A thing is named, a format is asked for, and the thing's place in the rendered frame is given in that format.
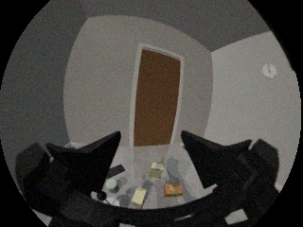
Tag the black flat rectangular mat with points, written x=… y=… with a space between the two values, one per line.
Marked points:
x=114 y=170

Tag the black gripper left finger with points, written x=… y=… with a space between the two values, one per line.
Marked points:
x=90 y=163

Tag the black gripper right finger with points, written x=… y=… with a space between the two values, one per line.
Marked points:
x=209 y=159

